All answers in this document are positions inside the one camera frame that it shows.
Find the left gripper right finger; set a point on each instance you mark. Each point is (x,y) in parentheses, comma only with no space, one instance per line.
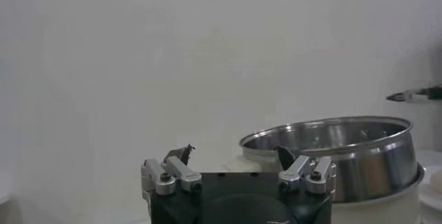
(297,173)

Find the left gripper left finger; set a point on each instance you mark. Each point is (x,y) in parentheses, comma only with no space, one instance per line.
(183,173)

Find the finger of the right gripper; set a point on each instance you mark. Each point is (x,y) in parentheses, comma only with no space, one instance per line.
(421,94)

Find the stainless steel steamer basket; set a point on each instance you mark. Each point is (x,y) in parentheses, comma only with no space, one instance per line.
(373,163)

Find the white electric cooker pot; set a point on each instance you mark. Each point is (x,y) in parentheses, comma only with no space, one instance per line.
(376,211)

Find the white round plate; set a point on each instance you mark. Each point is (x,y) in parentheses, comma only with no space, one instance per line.
(430,197)

